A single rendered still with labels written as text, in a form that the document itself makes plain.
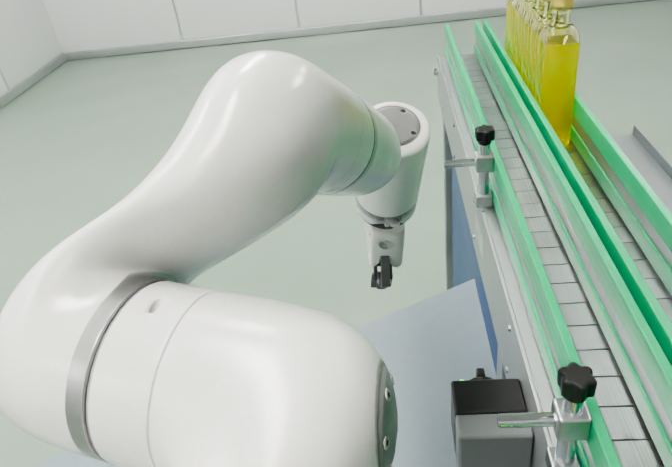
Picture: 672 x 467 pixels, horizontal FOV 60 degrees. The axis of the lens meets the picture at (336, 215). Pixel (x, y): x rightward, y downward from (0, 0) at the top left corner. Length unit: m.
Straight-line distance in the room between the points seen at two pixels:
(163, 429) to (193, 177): 0.12
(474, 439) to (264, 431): 0.44
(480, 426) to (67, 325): 0.48
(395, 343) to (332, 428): 0.87
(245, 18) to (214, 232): 5.69
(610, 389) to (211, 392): 0.49
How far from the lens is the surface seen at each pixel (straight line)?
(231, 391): 0.27
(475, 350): 1.11
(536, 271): 0.67
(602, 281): 0.71
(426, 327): 1.15
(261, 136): 0.31
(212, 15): 6.06
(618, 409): 0.67
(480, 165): 0.89
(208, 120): 0.32
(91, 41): 6.56
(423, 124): 0.67
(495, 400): 0.71
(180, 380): 0.28
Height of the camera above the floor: 1.55
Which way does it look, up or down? 33 degrees down
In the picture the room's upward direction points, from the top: 8 degrees counter-clockwise
